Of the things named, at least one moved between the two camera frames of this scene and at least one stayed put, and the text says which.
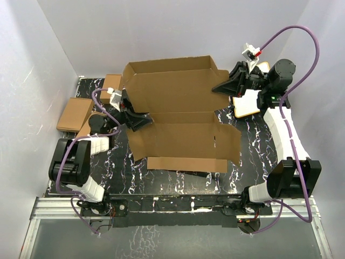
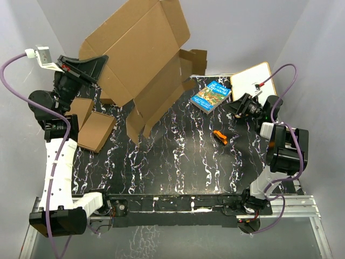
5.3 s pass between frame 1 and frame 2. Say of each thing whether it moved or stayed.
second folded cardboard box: stayed
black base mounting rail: stayed
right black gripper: moved
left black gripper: moved
